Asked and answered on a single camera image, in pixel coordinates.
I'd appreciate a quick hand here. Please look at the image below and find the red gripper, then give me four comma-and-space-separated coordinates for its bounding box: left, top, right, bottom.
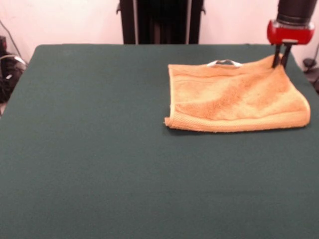
267, 19, 316, 69

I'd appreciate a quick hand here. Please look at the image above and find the tan terry towel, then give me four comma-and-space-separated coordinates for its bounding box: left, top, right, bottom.
163, 53, 312, 133

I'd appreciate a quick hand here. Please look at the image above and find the grey office chair base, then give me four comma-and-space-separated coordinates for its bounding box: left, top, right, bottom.
303, 41, 319, 95

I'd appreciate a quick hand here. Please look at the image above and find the dark green table cloth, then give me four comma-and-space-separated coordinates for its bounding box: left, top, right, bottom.
0, 44, 319, 239

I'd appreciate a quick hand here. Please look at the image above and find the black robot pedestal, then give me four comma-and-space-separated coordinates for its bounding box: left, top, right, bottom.
116, 0, 206, 45

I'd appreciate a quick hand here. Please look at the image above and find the black equipment with cables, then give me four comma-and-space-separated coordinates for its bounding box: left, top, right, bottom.
0, 19, 27, 103

